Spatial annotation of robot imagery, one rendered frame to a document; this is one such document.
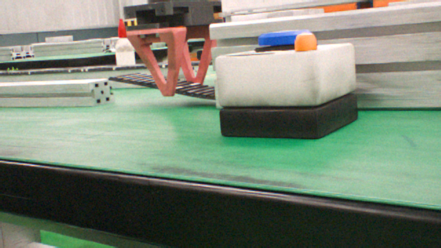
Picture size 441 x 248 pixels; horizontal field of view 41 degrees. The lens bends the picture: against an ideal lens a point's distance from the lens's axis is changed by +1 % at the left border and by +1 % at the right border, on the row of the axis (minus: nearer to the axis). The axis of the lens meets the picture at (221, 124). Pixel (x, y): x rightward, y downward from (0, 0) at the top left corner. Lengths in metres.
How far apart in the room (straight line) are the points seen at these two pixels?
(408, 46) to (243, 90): 0.15
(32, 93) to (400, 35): 0.49
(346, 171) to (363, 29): 0.22
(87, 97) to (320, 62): 0.39
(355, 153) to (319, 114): 0.06
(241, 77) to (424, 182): 0.17
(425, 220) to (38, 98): 0.62
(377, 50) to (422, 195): 0.25
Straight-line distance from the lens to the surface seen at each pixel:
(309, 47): 0.40
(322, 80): 0.40
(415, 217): 0.26
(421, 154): 0.35
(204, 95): 0.62
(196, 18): 0.63
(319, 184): 0.29
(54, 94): 0.78
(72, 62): 3.12
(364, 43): 0.51
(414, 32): 0.51
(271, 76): 0.41
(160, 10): 0.61
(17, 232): 2.04
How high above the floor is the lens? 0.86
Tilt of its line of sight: 9 degrees down
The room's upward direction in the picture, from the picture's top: 5 degrees counter-clockwise
